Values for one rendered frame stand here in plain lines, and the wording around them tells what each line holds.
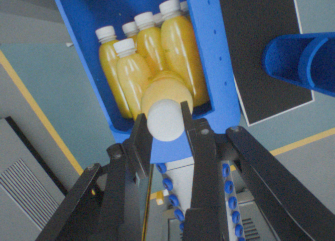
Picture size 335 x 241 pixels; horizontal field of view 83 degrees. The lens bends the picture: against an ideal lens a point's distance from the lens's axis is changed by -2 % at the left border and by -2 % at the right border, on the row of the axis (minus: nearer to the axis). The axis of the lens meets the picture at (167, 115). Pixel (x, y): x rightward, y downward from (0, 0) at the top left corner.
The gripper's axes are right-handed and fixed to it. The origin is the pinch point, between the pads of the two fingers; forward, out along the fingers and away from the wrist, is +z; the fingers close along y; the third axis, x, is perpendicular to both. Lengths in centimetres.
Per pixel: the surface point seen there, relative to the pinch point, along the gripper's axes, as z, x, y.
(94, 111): 135, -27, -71
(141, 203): 62, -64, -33
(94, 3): 34.9, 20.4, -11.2
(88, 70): 22.3, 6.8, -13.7
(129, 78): 20.7, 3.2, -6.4
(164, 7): 23.6, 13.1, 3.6
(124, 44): 22.4, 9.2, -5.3
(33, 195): 101, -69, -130
